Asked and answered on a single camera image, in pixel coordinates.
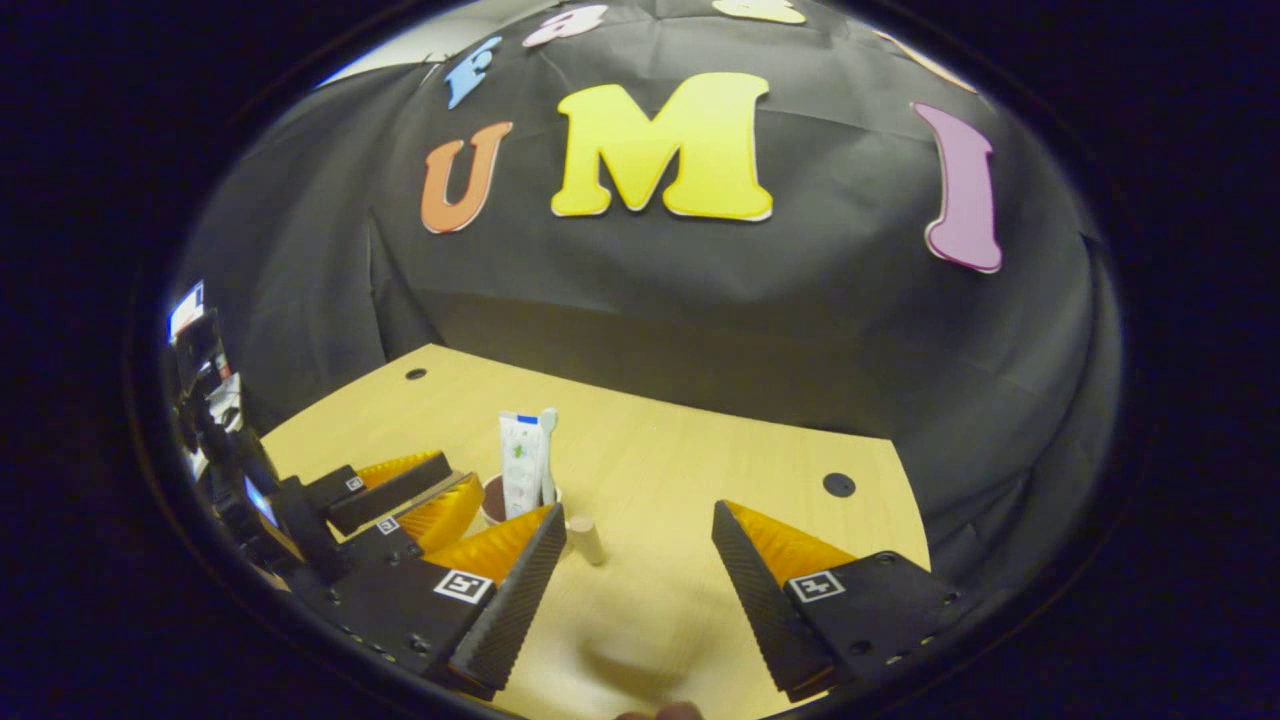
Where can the white toothpaste tube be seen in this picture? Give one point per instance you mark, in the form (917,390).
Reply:
(522,465)

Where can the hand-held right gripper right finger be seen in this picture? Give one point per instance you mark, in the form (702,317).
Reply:
(770,610)

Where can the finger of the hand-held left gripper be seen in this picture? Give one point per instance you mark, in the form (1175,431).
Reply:
(375,548)
(390,492)

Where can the computer monitor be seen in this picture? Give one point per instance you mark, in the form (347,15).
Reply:
(187,310)

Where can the beige cup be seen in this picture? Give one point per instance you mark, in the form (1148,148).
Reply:
(587,540)

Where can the pale blue toothbrush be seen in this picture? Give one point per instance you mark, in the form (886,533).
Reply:
(549,450)

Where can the wooden desktop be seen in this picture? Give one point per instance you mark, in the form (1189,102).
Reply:
(680,470)

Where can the white side desk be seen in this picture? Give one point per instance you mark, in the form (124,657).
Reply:
(225,395)

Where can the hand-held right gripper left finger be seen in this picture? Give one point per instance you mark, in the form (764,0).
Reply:
(515,610)

